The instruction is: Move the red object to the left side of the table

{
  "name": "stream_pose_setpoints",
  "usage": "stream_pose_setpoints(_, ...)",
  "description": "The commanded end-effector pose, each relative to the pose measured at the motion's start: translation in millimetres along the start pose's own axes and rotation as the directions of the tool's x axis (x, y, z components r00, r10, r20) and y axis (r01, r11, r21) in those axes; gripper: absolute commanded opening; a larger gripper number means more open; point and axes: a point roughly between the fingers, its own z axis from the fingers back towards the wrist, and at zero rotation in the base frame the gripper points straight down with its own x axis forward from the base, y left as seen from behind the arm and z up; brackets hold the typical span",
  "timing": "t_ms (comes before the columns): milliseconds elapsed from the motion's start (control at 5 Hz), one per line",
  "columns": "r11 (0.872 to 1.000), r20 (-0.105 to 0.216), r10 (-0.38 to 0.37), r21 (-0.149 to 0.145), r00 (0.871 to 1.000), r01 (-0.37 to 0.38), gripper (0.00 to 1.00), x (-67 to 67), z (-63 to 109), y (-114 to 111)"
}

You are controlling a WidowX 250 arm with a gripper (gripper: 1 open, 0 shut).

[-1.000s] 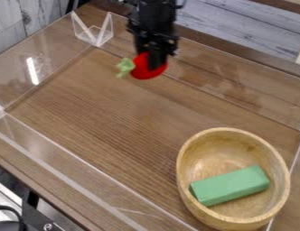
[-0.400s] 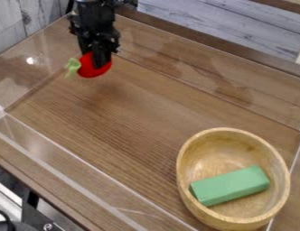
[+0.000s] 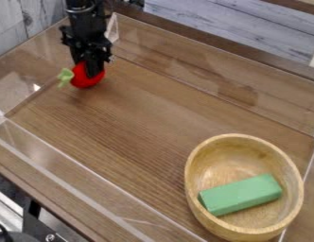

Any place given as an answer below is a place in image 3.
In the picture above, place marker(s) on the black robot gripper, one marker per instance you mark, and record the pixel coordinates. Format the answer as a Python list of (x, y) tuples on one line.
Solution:
[(83, 36)]

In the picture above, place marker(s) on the red plush strawberry green stem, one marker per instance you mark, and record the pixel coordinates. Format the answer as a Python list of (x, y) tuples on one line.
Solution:
[(77, 78)]

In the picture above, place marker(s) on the light wooden bowl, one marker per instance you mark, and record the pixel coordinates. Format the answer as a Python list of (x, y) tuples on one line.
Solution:
[(233, 157)]

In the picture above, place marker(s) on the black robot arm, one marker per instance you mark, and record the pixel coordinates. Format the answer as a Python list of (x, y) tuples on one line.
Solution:
[(85, 5)]

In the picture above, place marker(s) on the green rectangular block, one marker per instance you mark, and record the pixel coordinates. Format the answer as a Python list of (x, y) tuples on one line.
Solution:
[(240, 195)]

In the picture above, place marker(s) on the clear acrylic corner bracket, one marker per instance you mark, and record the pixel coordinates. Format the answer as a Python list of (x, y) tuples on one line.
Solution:
[(111, 33)]

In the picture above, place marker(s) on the clear acrylic table enclosure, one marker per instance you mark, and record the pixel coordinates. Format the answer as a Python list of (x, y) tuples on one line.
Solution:
[(99, 153)]

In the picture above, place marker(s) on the black metal table mount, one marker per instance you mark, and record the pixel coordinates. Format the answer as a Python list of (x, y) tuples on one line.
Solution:
[(44, 227)]

